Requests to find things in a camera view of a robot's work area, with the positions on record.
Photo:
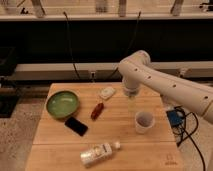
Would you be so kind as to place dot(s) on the black smartphone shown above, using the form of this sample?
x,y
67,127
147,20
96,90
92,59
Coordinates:
x,y
76,126

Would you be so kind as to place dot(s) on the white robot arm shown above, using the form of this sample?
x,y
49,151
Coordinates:
x,y
135,70

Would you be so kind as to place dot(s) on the red-brown sausage toy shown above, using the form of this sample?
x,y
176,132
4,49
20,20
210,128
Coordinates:
x,y
97,111

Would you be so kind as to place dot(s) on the white paper cup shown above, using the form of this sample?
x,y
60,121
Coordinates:
x,y
144,121

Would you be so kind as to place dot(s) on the clear plastic bottle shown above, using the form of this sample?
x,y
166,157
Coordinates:
x,y
99,153

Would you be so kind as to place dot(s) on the white wall outlet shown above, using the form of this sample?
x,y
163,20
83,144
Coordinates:
x,y
92,75

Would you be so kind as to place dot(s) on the green bowl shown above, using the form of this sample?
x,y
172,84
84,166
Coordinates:
x,y
62,104

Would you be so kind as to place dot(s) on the translucent end tool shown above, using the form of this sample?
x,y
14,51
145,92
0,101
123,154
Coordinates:
x,y
132,103

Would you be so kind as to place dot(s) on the black box at left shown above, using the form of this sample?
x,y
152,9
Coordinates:
x,y
8,63

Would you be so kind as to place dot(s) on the blue power box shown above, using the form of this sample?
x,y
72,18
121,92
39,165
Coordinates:
x,y
174,118

